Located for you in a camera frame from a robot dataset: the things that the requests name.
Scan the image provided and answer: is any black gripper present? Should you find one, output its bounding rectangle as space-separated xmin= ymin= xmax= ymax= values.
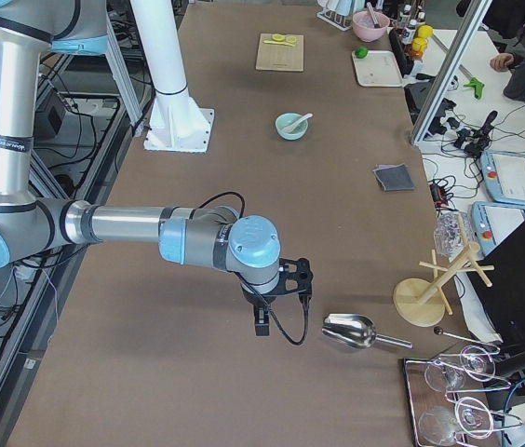
xmin=241 ymin=258 xmax=314 ymax=336

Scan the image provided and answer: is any white ceramic spoon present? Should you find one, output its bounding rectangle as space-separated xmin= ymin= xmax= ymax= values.
xmin=282 ymin=113 xmax=314 ymax=133

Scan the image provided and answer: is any light green bowl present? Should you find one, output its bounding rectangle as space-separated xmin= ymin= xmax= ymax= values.
xmin=275 ymin=112 xmax=309 ymax=141

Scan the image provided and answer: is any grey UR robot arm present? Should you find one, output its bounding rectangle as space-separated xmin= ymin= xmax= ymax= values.
xmin=0 ymin=1 xmax=313 ymax=336

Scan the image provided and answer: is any pink bowl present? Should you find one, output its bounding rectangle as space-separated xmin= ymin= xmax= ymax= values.
xmin=352 ymin=10 xmax=390 ymax=42

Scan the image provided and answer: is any metal scoop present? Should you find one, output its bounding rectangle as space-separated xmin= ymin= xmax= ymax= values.
xmin=321 ymin=313 xmax=413 ymax=349

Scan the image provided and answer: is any wooden mug tree stand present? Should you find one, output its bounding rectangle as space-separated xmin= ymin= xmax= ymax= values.
xmin=393 ymin=233 xmax=494 ymax=327

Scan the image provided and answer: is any grey folded cloth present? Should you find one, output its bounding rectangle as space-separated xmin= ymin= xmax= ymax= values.
xmin=373 ymin=164 xmax=415 ymax=192

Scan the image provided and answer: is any upper wine glass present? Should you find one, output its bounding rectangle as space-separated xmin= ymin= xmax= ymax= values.
xmin=424 ymin=345 xmax=495 ymax=392

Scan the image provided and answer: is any wine glass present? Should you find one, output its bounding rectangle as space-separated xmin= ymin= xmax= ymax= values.
xmin=424 ymin=345 xmax=495 ymax=392
xmin=418 ymin=397 xmax=494 ymax=446

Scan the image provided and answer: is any clear glass cup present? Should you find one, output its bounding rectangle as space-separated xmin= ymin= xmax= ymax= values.
xmin=434 ymin=211 xmax=475 ymax=258

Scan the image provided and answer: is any lower wine glass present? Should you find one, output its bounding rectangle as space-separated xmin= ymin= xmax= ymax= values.
xmin=418 ymin=397 xmax=494 ymax=446

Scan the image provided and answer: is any blue teach pendant lower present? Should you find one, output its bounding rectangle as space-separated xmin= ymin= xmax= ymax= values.
xmin=471 ymin=201 xmax=525 ymax=255

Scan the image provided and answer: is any blue teach pendant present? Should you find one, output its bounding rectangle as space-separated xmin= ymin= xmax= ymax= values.
xmin=479 ymin=150 xmax=525 ymax=206
xmin=471 ymin=201 xmax=525 ymax=255

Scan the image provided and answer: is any bamboo cutting board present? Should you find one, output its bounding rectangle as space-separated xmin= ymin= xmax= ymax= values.
xmin=255 ymin=33 xmax=304 ymax=73

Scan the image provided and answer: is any beige cartoon tray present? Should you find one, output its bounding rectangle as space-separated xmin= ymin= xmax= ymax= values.
xmin=351 ymin=50 xmax=403 ymax=88

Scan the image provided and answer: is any yellow plastic knife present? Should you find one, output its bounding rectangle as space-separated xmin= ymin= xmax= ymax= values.
xmin=262 ymin=39 xmax=296 ymax=47

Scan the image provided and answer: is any green lime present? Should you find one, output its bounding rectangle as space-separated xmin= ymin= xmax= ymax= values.
xmin=355 ymin=47 xmax=369 ymax=59

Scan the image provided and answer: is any blue teach pendant upper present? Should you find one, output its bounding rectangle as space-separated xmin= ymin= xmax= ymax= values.
xmin=479 ymin=150 xmax=525 ymax=206

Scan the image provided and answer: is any yellow sauce bottle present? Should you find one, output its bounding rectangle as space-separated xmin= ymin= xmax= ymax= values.
xmin=407 ymin=37 xmax=428 ymax=61

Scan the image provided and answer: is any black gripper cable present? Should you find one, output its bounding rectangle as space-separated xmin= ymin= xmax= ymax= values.
xmin=196 ymin=191 xmax=313 ymax=346

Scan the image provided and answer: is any black wire glass rack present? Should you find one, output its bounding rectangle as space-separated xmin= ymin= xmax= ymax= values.
xmin=402 ymin=345 xmax=523 ymax=446

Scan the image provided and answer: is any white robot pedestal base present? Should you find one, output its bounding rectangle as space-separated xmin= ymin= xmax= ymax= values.
xmin=131 ymin=0 xmax=214 ymax=154

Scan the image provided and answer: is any aluminium frame post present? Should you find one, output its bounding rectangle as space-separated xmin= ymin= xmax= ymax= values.
xmin=410 ymin=0 xmax=491 ymax=145

